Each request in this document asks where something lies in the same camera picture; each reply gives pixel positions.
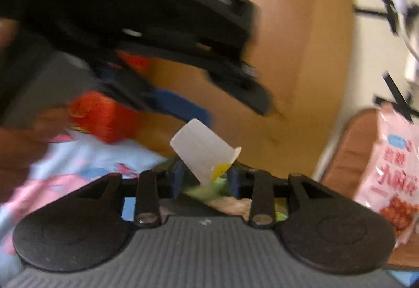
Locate green snack packet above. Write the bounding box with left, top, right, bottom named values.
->
left=182, top=176, right=289, bottom=222

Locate yellow lid jelly cup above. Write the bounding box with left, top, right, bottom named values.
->
left=170, top=119, right=241, bottom=186

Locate person's left hand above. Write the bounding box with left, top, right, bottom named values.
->
left=0, top=18, right=80, bottom=204

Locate black sheep-print storage box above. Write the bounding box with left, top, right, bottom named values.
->
left=160, top=195, right=251, bottom=221

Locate red gift bag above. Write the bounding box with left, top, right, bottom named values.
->
left=64, top=48, right=155, bottom=146

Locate Peppa Pig blue blanket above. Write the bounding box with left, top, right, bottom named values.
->
left=1, top=131, right=167, bottom=285

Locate wooden headboard panel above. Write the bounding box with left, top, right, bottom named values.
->
left=151, top=0, right=354, bottom=177

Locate pink snack bag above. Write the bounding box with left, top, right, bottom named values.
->
left=354, top=105, right=418, bottom=246

